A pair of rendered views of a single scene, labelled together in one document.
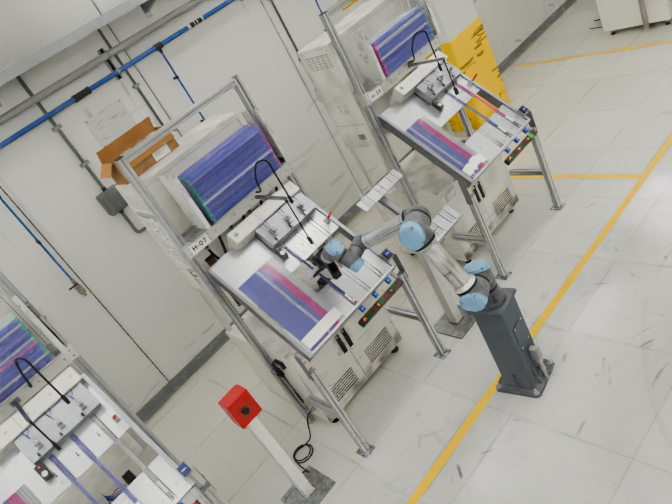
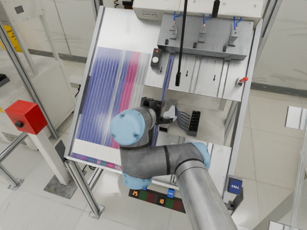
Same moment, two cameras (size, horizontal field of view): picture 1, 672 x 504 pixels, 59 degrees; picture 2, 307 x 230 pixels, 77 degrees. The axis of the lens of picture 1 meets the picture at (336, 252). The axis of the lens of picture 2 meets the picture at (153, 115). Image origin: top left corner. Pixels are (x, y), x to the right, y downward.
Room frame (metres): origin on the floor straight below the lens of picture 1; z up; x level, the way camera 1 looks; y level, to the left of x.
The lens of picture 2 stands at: (2.32, -0.27, 1.43)
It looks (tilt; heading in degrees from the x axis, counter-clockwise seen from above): 43 degrees down; 46
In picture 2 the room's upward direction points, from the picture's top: straight up
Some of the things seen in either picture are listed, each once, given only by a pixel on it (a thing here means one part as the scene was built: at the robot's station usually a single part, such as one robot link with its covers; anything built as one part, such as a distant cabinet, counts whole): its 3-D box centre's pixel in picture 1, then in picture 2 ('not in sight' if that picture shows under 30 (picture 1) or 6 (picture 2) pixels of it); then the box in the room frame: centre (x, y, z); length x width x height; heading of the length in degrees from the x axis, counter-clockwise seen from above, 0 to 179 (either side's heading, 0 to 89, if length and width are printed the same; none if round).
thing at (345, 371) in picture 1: (316, 338); (169, 133); (3.11, 0.38, 0.31); 0.70 x 0.65 x 0.62; 119
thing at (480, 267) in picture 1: (479, 275); not in sight; (2.27, -0.52, 0.72); 0.13 x 0.12 x 0.14; 143
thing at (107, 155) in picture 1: (158, 137); not in sight; (3.24, 0.51, 1.82); 0.68 x 0.30 x 0.20; 119
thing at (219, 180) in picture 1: (230, 171); not in sight; (3.03, 0.26, 1.52); 0.51 x 0.13 x 0.27; 119
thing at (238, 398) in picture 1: (271, 446); (47, 151); (2.35, 0.78, 0.39); 0.24 x 0.24 x 0.78; 29
